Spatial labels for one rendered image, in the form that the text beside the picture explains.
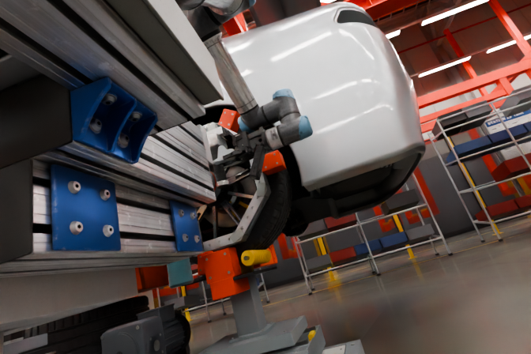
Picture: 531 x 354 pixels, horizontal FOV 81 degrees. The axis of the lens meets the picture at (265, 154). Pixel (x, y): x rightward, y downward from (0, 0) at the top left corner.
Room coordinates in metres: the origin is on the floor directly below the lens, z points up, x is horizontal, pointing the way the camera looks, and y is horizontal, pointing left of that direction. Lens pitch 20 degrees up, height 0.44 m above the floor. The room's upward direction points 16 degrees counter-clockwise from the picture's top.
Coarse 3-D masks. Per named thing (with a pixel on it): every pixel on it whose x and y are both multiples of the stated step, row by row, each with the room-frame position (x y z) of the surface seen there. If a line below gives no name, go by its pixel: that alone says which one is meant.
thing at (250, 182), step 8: (232, 168) 1.51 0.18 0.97; (240, 168) 1.50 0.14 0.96; (240, 176) 1.50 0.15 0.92; (240, 184) 1.51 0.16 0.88; (248, 184) 1.50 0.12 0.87; (240, 192) 1.51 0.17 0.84; (248, 192) 1.50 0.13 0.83; (232, 200) 1.47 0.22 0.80; (240, 200) 1.51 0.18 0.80; (248, 200) 1.50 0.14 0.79; (240, 208) 1.51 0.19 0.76; (208, 216) 1.55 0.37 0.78; (224, 216) 1.53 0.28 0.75; (240, 216) 1.51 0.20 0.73; (224, 224) 1.53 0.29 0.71; (232, 224) 1.52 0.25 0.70
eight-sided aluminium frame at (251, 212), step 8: (264, 176) 1.22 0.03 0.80; (256, 184) 1.22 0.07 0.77; (264, 184) 1.21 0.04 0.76; (256, 192) 1.22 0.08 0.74; (264, 192) 1.21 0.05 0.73; (256, 200) 1.22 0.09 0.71; (264, 200) 1.26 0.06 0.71; (248, 208) 1.23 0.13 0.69; (256, 208) 1.22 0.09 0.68; (248, 216) 1.23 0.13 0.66; (256, 216) 1.27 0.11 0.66; (240, 224) 1.24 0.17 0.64; (248, 224) 1.23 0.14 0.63; (240, 232) 1.23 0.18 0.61; (248, 232) 1.28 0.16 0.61; (216, 240) 1.26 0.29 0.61; (224, 240) 1.25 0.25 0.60; (232, 240) 1.24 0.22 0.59; (240, 240) 1.24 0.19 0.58; (208, 248) 1.27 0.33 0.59; (216, 248) 1.26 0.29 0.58
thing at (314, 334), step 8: (312, 328) 1.50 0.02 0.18; (320, 328) 1.56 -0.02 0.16; (304, 336) 1.49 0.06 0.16; (312, 336) 1.37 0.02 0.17; (320, 336) 1.51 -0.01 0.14; (296, 344) 1.31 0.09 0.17; (304, 344) 1.30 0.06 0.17; (312, 344) 1.33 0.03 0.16; (320, 344) 1.47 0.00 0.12; (264, 352) 1.34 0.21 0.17; (272, 352) 1.33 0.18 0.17; (280, 352) 1.31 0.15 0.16; (288, 352) 1.30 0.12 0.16; (296, 352) 1.24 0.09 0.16; (304, 352) 1.23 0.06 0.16; (312, 352) 1.29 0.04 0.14; (320, 352) 1.42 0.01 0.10
